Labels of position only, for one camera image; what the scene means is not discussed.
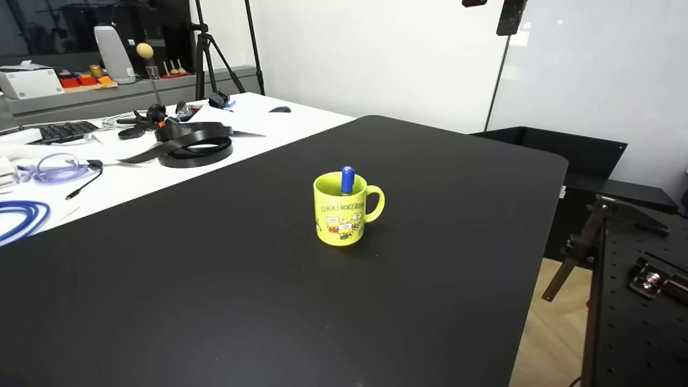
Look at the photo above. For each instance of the metal clamp on table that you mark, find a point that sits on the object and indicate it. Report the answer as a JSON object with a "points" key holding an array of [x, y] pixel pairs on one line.
{"points": [[653, 276]]}

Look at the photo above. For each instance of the white box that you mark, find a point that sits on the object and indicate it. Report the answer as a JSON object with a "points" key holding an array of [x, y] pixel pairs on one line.
{"points": [[30, 84]]}

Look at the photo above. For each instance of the yellow ball on stand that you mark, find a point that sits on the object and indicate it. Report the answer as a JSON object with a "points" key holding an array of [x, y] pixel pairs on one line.
{"points": [[155, 114]]}

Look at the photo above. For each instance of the black camera tripod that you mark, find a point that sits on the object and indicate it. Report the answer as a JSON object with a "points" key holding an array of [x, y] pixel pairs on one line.
{"points": [[205, 50]]}

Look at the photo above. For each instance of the orange red toy blocks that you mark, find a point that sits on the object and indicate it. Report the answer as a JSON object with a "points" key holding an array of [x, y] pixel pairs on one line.
{"points": [[91, 79]]}

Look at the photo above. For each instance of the blue marker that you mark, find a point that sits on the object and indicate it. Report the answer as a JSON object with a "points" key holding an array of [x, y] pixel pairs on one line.
{"points": [[347, 184]]}

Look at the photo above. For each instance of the black perforated side table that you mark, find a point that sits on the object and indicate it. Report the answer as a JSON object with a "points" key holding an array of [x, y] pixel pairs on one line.
{"points": [[630, 340]]}

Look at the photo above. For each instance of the yellow cartoon mug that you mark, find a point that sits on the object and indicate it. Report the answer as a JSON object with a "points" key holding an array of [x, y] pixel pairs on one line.
{"points": [[339, 219]]}

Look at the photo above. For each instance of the clear blue tube coil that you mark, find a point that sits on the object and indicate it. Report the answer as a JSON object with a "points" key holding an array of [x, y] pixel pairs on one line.
{"points": [[57, 169]]}

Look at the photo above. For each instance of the grey shelf cabinet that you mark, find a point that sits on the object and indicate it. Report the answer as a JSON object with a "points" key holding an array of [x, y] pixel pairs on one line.
{"points": [[95, 103]]}

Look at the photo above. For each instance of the black keyboard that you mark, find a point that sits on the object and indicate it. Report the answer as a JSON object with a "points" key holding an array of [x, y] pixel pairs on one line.
{"points": [[64, 132]]}

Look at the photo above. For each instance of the black computer mouse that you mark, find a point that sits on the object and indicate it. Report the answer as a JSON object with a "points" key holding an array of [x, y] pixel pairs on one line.
{"points": [[279, 111]]}

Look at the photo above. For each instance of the white grey device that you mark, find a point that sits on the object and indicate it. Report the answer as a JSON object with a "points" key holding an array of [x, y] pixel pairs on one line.
{"points": [[114, 54]]}

